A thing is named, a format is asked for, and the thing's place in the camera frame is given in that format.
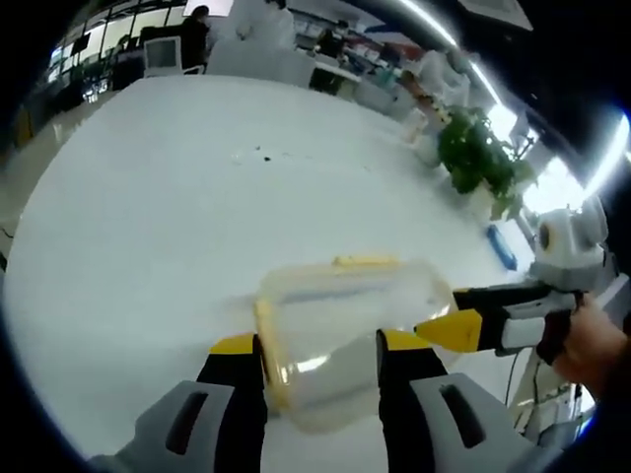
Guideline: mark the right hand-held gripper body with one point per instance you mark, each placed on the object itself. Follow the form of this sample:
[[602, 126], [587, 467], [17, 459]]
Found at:
[[572, 246]]

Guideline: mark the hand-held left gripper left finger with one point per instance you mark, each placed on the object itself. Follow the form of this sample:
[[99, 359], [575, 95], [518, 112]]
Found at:
[[207, 409]]

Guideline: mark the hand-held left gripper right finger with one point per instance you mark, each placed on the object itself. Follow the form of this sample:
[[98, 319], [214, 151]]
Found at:
[[434, 404]]

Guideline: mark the clear plastic container yellow rim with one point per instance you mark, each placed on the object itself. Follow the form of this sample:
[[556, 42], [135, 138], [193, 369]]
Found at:
[[345, 335]]

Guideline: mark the person's right hand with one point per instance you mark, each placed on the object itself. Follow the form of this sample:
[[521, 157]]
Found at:
[[596, 345]]

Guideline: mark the blue wipes packet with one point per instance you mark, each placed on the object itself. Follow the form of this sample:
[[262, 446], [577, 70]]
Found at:
[[503, 246]]

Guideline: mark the green potted plant white pot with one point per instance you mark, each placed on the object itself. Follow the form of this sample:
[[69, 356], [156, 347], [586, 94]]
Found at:
[[480, 157]]

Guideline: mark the white office chair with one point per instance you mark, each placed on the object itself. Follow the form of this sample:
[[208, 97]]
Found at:
[[161, 55]]

